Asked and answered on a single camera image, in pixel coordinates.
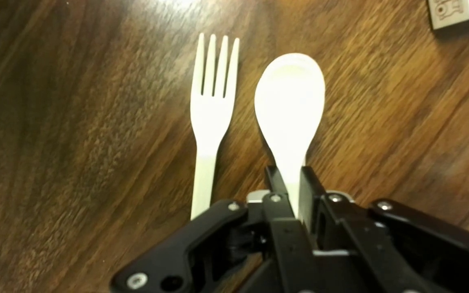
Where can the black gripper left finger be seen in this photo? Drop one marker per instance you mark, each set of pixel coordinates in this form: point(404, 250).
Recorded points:
point(277, 239)

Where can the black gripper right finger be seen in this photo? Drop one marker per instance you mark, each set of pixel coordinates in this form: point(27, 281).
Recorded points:
point(374, 245)

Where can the white plastic spoon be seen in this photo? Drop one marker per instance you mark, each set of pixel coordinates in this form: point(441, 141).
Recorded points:
point(290, 103)

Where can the white plastic fork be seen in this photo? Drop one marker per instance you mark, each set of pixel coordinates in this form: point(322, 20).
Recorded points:
point(210, 115)

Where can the small tan printed block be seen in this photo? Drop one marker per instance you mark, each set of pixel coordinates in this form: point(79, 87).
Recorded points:
point(454, 11)

